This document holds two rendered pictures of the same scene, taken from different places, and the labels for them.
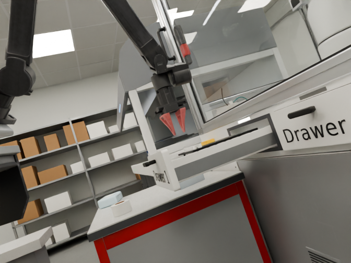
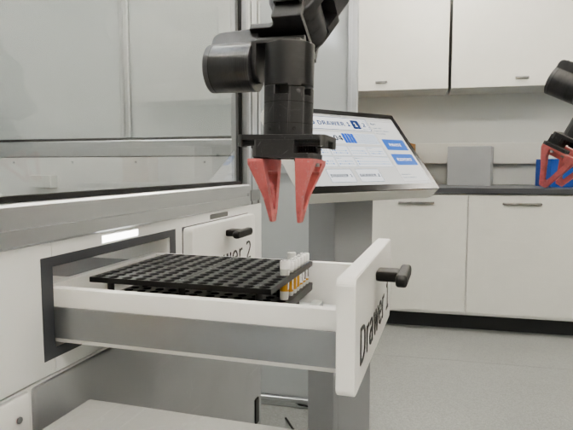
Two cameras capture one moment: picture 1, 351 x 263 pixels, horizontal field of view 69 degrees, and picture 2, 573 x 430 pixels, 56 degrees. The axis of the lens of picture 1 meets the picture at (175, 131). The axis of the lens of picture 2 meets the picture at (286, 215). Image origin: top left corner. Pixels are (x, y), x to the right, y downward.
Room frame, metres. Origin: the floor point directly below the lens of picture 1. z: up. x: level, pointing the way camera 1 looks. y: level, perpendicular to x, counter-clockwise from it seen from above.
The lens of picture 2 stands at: (1.35, 0.33, 1.03)
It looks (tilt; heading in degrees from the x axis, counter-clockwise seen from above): 5 degrees down; 212
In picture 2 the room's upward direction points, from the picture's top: straight up
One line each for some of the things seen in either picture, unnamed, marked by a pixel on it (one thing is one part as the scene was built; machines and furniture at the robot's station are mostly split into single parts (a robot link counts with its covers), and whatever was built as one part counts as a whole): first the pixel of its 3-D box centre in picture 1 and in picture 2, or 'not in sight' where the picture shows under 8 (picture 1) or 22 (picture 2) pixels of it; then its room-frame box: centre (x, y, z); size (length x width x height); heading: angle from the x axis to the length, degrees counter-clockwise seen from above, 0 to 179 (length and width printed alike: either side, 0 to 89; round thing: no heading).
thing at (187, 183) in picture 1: (186, 180); not in sight; (1.09, 0.02, 0.78); 0.12 x 0.08 x 0.04; 116
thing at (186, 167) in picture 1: (221, 151); (203, 296); (0.84, -0.12, 0.86); 0.40 x 0.26 x 0.06; 105
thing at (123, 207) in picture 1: (121, 207); not in sight; (0.95, 0.28, 0.78); 0.07 x 0.07 x 0.04
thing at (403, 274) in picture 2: (149, 163); (392, 275); (0.78, 0.11, 0.91); 0.07 x 0.04 x 0.01; 15
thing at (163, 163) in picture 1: (161, 170); (368, 300); (0.79, 0.08, 0.87); 0.29 x 0.02 x 0.11; 15
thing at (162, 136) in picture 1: (183, 124); not in sight; (2.61, -0.10, 1.13); 1.78 x 1.14 x 0.45; 15
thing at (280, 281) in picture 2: (187, 152); (286, 275); (0.81, -0.01, 0.90); 0.18 x 0.02 x 0.01; 15
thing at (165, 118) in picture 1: (174, 120); (289, 182); (0.82, -0.01, 1.01); 0.07 x 0.07 x 0.09; 15
